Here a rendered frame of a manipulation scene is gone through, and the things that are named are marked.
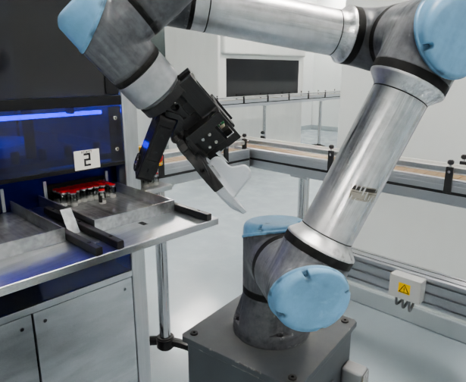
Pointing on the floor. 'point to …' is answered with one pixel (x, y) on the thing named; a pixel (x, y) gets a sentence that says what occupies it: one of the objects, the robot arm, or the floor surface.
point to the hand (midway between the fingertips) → (233, 189)
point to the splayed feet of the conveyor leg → (167, 342)
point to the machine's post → (129, 120)
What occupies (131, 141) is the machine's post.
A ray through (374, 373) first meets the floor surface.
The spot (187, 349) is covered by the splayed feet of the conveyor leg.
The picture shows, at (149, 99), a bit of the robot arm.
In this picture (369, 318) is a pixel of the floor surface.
